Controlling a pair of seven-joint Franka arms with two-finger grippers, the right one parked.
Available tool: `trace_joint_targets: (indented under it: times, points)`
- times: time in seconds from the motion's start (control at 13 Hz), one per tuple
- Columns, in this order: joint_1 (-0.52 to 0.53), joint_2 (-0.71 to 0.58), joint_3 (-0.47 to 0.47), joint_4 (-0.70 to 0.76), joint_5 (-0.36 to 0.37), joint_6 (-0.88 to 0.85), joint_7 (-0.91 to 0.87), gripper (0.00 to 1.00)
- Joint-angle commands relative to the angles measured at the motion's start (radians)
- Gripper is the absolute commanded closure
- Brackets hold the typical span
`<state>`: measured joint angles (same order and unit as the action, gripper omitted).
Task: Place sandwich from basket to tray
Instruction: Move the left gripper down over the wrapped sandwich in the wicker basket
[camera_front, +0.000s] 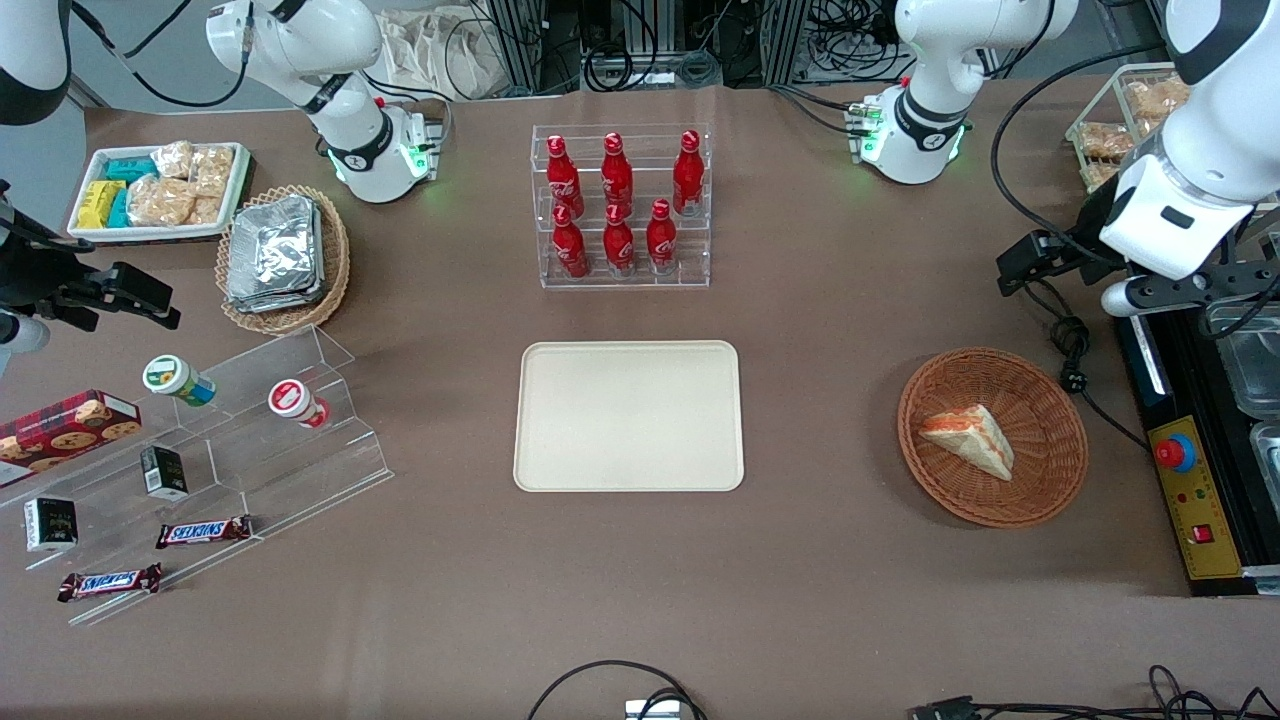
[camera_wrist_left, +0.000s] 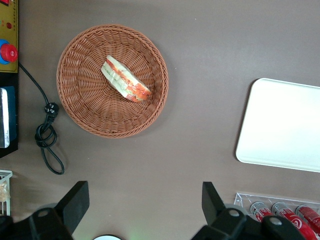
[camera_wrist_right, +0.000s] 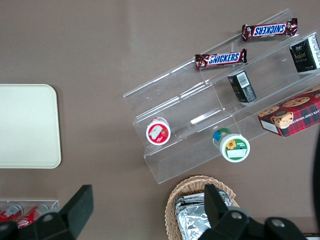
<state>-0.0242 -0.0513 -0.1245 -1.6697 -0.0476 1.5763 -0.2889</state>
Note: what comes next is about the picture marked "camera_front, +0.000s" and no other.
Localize black looped cable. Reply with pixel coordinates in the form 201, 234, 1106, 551
526, 659, 708, 720

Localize stack of silver foil packs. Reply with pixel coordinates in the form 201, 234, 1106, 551
225, 194, 325, 314

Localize red cola bottle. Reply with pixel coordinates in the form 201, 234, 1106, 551
603, 203, 637, 278
645, 198, 680, 275
551, 205, 590, 280
546, 135, 586, 217
672, 129, 706, 217
600, 132, 635, 213

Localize white rectangular snack tray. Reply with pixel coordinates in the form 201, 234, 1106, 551
67, 141, 252, 244

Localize black machine with yellow panel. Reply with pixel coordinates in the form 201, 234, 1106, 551
1112, 275, 1280, 598

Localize clear acrylic step shelf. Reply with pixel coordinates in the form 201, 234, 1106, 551
0, 324, 395, 628

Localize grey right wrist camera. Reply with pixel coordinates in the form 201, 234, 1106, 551
0, 312, 50, 354

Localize black cables with connector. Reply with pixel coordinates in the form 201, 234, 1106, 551
908, 664, 1280, 720

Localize triangular sandwich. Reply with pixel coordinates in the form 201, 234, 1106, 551
919, 403, 1015, 483

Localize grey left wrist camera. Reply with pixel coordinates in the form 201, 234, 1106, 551
1101, 277, 1217, 318

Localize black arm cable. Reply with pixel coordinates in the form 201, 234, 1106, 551
989, 44, 1187, 269
68, 0, 253, 110

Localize clear acrylic bottle rack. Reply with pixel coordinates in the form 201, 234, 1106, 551
531, 123, 713, 291

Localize white wire rack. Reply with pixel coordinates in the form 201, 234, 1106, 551
1064, 61, 1193, 197

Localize black power cable with plug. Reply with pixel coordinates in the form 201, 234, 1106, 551
1028, 280, 1152, 452

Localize coiled black cable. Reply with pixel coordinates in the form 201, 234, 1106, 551
583, 42, 653, 93

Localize small black drink carton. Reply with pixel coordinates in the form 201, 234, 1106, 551
139, 445, 190, 502

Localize brown snickers bar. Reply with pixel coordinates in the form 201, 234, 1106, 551
57, 563, 164, 603
155, 515, 254, 550

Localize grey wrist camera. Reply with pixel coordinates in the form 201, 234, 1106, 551
0, 312, 50, 354
1101, 277, 1217, 318

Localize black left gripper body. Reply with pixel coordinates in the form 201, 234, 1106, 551
1076, 185, 1136, 276

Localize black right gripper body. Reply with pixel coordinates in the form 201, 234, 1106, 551
0, 228, 106, 333

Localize red lid yogurt cup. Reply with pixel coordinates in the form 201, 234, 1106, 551
267, 378, 332, 430

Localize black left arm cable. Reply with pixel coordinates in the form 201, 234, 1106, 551
989, 44, 1187, 269

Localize beige cloth bag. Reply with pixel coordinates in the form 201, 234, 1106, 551
378, 8, 513, 102

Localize red plaid cookie box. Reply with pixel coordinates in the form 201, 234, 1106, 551
0, 389, 143, 490

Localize yellow snack pack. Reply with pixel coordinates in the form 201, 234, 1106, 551
76, 179, 127, 230

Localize green lid yogurt cup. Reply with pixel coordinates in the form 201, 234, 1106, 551
142, 354, 217, 408

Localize small black white carton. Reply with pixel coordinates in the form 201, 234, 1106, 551
23, 496, 79, 554

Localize round brown wicker basket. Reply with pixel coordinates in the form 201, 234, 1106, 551
897, 346, 1090, 529

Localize small steel food pan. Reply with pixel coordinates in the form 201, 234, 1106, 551
1249, 420, 1280, 492

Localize beige plastic tray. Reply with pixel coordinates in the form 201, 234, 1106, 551
513, 340, 746, 494

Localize large steel food pan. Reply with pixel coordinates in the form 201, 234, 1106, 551
1204, 300, 1280, 420

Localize oval brown wicker basket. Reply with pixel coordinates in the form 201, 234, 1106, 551
215, 184, 352, 337

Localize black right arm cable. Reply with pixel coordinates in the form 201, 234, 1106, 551
68, 0, 253, 110

